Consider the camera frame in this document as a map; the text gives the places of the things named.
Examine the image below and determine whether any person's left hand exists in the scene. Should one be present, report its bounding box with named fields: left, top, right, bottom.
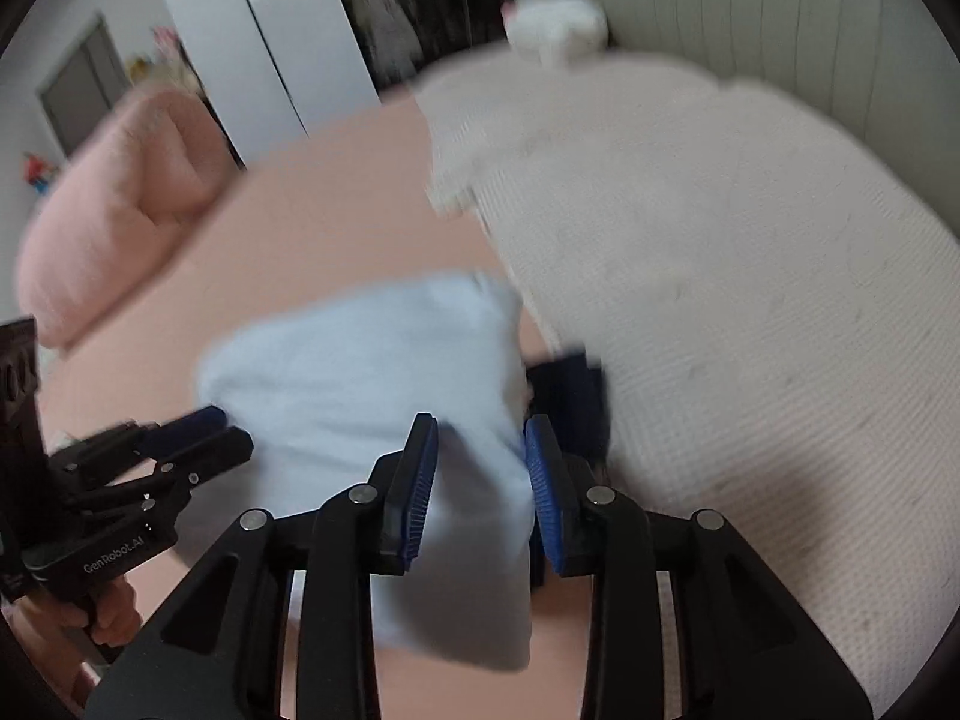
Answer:
left=54, top=576, right=145, bottom=647

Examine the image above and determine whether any grey framed wall panel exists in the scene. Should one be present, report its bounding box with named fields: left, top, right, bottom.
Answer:
left=36, top=13, right=134, bottom=160

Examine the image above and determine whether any pink fluffy pillow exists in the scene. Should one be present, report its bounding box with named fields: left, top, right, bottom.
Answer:
left=13, top=85, right=250, bottom=352

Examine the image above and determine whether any colourful wall decoration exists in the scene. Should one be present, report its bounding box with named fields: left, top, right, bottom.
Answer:
left=129, top=24, right=202, bottom=97

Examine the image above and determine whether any white wardrobe door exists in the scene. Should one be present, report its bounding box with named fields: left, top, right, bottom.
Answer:
left=148, top=0, right=385, bottom=167

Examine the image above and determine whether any pink bed sheet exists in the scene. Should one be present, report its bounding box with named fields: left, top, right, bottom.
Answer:
left=28, top=96, right=601, bottom=720

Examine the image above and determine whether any small colourful toy figure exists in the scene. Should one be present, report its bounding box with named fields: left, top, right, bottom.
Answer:
left=22, top=151, right=59, bottom=196

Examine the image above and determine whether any cream textured blanket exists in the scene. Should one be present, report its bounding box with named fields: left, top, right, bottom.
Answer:
left=411, top=51, right=960, bottom=695

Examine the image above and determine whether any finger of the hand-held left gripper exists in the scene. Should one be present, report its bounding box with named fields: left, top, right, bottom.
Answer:
left=46, top=403, right=229, bottom=479
left=69, top=426, right=256, bottom=520

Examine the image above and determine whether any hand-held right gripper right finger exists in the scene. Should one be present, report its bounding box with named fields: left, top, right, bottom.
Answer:
left=523, top=414, right=875, bottom=720

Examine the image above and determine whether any light blue navy-trimmed t-shirt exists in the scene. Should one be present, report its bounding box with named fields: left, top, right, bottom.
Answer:
left=196, top=271, right=539, bottom=674

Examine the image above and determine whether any dark open closet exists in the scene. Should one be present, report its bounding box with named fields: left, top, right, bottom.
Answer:
left=318, top=0, right=520, bottom=100

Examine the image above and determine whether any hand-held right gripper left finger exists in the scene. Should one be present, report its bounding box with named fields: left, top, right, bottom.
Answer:
left=84, top=412, right=440, bottom=720

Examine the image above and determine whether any white plush toy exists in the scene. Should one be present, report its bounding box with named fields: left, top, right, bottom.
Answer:
left=501, top=0, right=610, bottom=70

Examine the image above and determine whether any folded navy garment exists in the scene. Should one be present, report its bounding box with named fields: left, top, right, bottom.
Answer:
left=523, top=346, right=610, bottom=470

